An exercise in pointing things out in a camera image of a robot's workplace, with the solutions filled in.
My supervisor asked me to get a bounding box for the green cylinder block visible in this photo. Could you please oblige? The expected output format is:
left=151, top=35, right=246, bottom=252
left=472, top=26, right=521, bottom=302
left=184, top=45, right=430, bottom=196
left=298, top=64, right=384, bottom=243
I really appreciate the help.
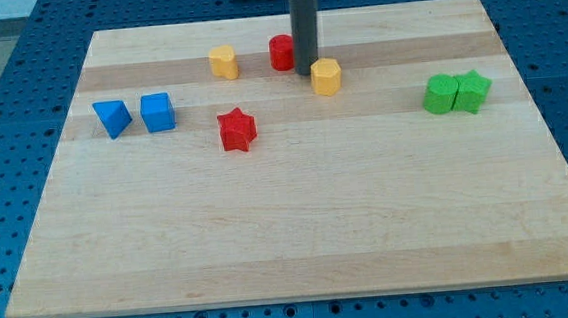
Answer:
left=422, top=74, right=459, bottom=114

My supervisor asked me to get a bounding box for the blue cube block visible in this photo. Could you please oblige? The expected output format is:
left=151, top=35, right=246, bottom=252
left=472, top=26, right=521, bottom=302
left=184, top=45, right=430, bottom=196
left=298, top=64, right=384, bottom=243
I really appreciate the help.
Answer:
left=140, top=92, right=176, bottom=133

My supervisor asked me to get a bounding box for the red cylinder block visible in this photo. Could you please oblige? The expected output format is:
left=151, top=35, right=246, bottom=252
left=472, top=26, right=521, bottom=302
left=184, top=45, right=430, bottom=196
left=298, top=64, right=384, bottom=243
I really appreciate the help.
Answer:
left=268, top=34, right=295, bottom=71

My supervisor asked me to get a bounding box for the light wooden board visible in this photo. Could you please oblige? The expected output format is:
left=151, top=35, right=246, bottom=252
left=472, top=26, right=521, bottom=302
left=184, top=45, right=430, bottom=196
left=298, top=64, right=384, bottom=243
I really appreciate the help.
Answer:
left=6, top=0, right=568, bottom=318

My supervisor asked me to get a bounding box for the red star block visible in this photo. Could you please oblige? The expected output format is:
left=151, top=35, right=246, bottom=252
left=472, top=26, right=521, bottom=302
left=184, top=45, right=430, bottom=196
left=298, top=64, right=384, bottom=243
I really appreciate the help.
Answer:
left=217, top=107, right=257, bottom=152

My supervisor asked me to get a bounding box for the green star block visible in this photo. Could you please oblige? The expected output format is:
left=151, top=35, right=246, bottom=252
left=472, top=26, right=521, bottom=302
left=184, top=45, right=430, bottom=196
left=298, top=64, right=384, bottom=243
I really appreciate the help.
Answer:
left=453, top=70, right=492, bottom=114

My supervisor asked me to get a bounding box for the blue triangle block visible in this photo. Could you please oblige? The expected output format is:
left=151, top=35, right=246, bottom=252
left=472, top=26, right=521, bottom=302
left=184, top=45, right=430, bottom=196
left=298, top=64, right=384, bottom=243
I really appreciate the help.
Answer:
left=93, top=100, right=133, bottom=140

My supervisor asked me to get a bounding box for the yellow hexagon block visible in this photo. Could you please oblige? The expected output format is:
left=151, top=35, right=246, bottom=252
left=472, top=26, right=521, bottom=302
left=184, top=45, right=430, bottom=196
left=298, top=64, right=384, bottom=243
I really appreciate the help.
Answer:
left=310, top=57, right=342, bottom=97

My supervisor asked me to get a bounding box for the yellow heart block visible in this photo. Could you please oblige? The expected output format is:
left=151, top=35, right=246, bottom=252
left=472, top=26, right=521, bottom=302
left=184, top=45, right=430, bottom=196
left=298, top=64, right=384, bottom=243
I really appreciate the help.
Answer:
left=208, top=45, right=239, bottom=80

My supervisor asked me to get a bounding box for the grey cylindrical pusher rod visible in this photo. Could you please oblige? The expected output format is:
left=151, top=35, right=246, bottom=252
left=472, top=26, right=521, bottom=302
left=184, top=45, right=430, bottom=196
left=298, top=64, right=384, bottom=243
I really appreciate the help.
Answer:
left=288, top=0, right=318, bottom=76

